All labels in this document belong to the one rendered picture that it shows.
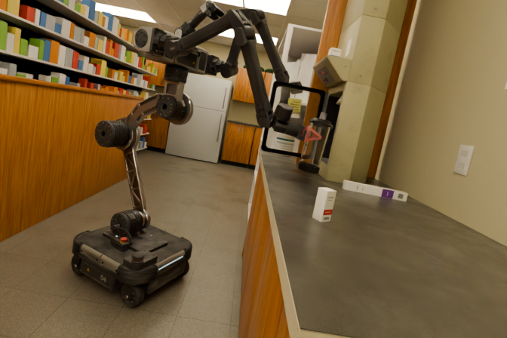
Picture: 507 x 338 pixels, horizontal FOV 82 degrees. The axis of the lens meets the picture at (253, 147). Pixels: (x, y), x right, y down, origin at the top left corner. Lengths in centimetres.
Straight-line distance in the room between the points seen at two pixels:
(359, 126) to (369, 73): 24
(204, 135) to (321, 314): 599
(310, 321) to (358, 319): 7
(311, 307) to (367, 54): 121
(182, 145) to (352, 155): 528
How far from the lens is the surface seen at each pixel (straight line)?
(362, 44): 149
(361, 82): 146
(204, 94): 633
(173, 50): 149
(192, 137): 639
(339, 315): 46
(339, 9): 190
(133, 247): 200
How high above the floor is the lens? 118
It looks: 6 degrees down
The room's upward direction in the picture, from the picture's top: 11 degrees clockwise
